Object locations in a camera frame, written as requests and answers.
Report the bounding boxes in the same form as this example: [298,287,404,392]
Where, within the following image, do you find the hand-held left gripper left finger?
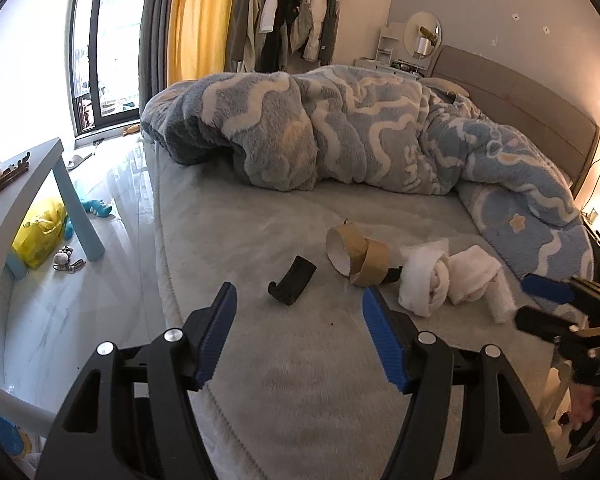
[35,282,238,480]

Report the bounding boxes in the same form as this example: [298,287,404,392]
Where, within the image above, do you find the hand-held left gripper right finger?
[361,287,561,480]

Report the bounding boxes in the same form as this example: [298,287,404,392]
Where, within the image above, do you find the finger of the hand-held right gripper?
[513,306,583,347]
[521,273,587,307]

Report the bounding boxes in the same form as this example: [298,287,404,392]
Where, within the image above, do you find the large white tissue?
[398,239,452,318]

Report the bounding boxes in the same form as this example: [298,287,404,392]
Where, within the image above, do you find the narrow cardboard tape roll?
[350,239,389,289]

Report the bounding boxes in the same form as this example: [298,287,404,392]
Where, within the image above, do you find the wide cardboard tape roll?
[326,223,369,277]

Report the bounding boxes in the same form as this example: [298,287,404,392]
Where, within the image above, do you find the person's right hand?
[562,384,600,432]

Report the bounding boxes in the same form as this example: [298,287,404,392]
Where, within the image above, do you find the small white tissue roll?
[486,270,516,324]

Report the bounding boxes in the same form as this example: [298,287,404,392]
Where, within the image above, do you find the black plastic clip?
[268,256,317,307]

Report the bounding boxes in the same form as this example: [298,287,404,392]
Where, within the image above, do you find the bed mattress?
[152,145,581,480]

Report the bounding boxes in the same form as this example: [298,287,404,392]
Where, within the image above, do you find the teal toy dinosaur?
[61,198,114,239]

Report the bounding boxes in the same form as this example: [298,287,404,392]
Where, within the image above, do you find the grey padded headboard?
[422,45,600,201]

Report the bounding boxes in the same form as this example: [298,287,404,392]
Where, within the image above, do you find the yellow plastic bag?
[11,197,69,269]

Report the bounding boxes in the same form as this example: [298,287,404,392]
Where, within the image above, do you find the blue patterned fleece blanket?
[141,65,595,282]

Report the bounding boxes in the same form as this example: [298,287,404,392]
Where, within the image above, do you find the pillow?
[422,77,472,99]

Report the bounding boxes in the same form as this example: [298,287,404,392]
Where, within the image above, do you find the light blue table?
[0,137,106,436]

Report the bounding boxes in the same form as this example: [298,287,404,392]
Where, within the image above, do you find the brown wooden sticks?
[0,150,32,208]

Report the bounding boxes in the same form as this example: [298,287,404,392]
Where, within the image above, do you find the round mirror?
[404,11,442,57]

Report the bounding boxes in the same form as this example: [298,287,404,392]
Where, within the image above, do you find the white shelf unit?
[374,22,407,67]

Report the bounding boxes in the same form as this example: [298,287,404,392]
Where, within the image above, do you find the window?
[69,0,153,137]

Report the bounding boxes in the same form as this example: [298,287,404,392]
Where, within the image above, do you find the grey curtain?
[139,0,182,111]

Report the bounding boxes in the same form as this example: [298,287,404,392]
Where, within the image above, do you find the yellow curtain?
[167,0,242,92]

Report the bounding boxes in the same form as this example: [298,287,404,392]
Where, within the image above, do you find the rack of hanging clothes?
[226,0,342,74]

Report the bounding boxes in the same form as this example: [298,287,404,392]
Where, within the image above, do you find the metal keychain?
[52,245,87,274]

